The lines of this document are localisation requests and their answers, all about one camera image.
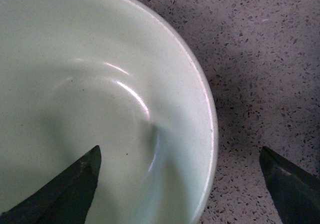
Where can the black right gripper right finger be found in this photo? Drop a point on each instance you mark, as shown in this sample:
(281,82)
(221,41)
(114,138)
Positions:
(295,192)

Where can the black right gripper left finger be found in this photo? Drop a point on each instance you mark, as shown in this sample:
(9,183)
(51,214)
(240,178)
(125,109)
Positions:
(66,199)

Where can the light green bowl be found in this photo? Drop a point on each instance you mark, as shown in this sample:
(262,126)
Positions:
(80,73)

